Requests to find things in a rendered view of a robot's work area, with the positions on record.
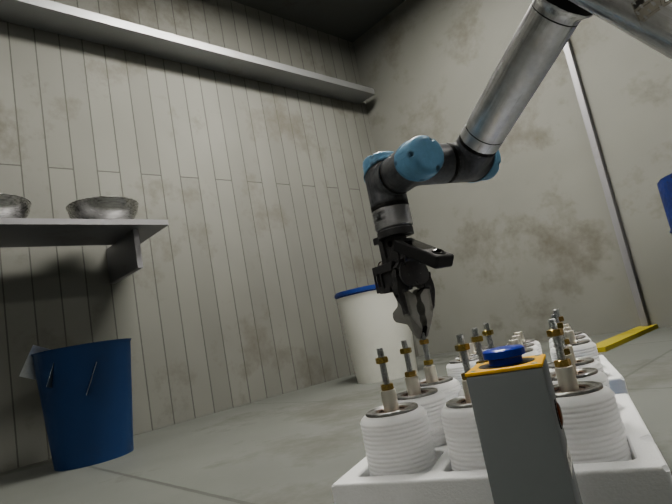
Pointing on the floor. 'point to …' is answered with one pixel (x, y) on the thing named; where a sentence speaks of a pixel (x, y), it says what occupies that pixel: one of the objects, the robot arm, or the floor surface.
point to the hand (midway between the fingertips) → (423, 330)
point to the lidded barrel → (374, 333)
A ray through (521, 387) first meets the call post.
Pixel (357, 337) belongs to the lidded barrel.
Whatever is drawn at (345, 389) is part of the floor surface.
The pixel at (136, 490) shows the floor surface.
